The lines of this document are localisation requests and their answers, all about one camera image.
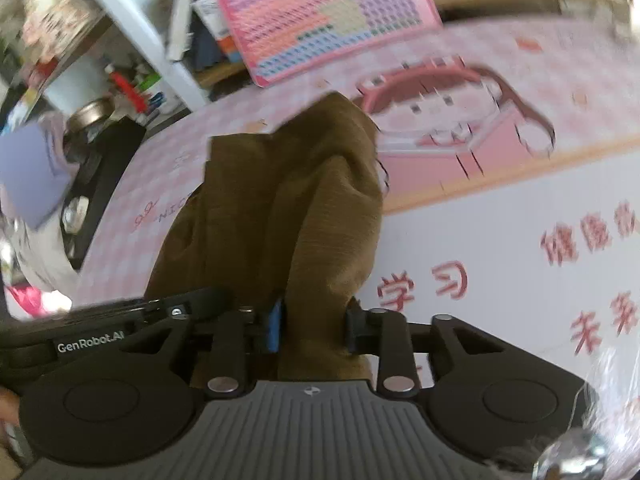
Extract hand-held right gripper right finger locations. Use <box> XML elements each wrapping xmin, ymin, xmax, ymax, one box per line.
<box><xmin>345</xmin><ymin>307</ymin><xmax>506</xmax><ymax>400</ymax></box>

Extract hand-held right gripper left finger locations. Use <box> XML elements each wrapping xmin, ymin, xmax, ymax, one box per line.
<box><xmin>122</xmin><ymin>300</ymin><xmax>284</xmax><ymax>400</ymax></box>

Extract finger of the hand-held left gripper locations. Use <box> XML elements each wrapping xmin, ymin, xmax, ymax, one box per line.
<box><xmin>142</xmin><ymin>287</ymin><xmax>237</xmax><ymax>322</ymax></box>

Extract brown corduroy pants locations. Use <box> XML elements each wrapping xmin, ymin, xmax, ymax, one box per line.
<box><xmin>145</xmin><ymin>91</ymin><xmax>390</xmax><ymax>382</ymax></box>

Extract white wristwatch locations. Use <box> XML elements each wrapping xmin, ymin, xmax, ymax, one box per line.
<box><xmin>62</xmin><ymin>195</ymin><xmax>90</xmax><ymax>234</ymax></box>

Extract black flat box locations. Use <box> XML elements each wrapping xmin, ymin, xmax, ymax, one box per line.
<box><xmin>59</xmin><ymin>117</ymin><xmax>147</xmax><ymax>272</ymax></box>

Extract lavender cloth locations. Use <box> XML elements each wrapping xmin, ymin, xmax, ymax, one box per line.
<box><xmin>0</xmin><ymin>111</ymin><xmax>82</xmax><ymax>231</ymax></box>

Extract round gold tin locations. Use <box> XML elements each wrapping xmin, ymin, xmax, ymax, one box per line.
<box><xmin>65</xmin><ymin>99</ymin><xmax>114</xmax><ymax>134</ymax></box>

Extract red tassel ornament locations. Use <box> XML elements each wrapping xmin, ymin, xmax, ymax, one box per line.
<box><xmin>106</xmin><ymin>66</ymin><xmax>149</xmax><ymax>117</ymax></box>

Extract white open book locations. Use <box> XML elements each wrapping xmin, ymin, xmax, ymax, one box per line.
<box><xmin>165</xmin><ymin>0</ymin><xmax>202</xmax><ymax>62</ymax></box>

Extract pink learning tablet toy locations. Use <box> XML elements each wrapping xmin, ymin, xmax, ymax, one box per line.
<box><xmin>210</xmin><ymin>0</ymin><xmax>444</xmax><ymax>89</ymax></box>

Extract white shelf post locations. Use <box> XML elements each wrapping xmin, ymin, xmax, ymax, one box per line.
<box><xmin>64</xmin><ymin>0</ymin><xmax>210</xmax><ymax>111</ymax></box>

